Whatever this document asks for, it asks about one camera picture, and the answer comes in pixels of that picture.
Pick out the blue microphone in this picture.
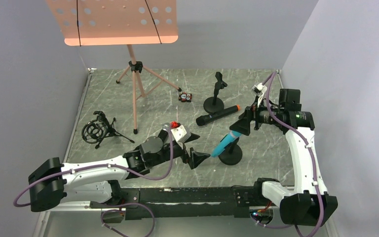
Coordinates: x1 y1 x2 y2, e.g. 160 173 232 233
211 130 242 157

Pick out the black round-base mic stand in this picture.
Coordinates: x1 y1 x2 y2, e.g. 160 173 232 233
218 138 243 166

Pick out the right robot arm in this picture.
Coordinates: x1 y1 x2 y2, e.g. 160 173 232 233
227 89 338 227

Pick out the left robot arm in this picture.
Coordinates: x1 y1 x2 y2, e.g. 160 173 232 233
28 129 210 212

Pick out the black tall mic stand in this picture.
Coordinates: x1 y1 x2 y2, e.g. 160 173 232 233
203 72 227 114

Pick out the pink music stand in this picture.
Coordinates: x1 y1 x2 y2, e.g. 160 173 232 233
46 0 181 134

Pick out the black microphone orange tip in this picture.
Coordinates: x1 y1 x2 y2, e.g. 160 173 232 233
195 105 240 126

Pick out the black microphone silver grille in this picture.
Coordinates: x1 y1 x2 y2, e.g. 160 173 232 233
157 122 173 143

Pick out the small red black cube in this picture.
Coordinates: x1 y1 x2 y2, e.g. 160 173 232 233
178 92 192 103

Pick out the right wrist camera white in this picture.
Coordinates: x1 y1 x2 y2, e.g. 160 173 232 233
251 83 267 107

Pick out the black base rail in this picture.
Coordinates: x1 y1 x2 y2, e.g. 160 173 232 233
89 185 269 220

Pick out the black shock mount tripod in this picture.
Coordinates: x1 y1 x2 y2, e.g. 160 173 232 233
81 111 135 149

